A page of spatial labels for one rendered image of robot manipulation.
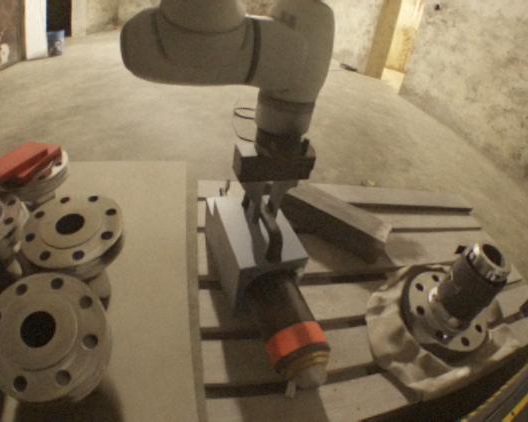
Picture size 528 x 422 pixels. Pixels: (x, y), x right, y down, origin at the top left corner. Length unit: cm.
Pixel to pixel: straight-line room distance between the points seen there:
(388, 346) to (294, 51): 60
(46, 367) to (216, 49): 51
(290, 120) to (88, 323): 46
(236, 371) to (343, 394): 22
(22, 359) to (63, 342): 8
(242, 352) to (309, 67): 52
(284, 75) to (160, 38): 16
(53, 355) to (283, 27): 58
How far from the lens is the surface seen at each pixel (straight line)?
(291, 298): 52
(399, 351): 71
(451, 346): 76
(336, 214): 84
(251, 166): 47
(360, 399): 64
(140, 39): 36
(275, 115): 43
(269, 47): 39
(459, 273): 72
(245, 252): 54
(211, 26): 34
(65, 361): 52
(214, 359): 60
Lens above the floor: 70
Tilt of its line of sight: 37 degrees down
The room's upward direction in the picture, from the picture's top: 12 degrees clockwise
